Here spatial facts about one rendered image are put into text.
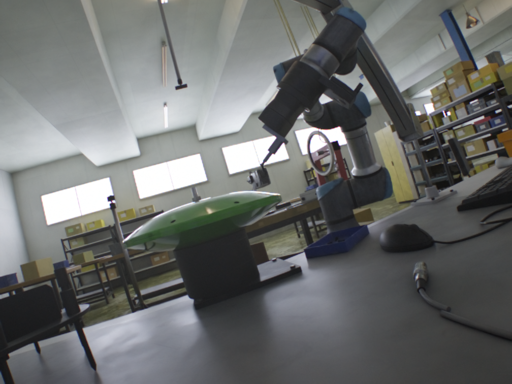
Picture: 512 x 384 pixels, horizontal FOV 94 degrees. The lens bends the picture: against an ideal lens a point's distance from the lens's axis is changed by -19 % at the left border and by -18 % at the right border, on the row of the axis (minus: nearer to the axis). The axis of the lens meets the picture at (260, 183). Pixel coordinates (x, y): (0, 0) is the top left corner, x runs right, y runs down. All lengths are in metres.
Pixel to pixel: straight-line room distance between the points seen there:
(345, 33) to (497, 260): 0.41
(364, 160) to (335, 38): 0.40
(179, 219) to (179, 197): 8.96
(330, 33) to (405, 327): 0.45
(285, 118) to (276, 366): 0.37
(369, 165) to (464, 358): 0.67
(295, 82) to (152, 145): 9.33
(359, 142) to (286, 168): 9.54
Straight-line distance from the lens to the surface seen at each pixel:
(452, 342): 0.25
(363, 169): 0.83
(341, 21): 0.55
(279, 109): 0.50
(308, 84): 0.50
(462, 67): 6.10
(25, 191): 10.54
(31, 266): 5.16
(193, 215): 0.43
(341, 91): 0.50
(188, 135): 9.86
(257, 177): 1.92
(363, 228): 0.67
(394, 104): 0.79
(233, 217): 0.43
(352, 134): 0.80
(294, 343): 0.30
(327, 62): 0.52
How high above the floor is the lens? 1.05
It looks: 4 degrees up
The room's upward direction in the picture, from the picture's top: 18 degrees counter-clockwise
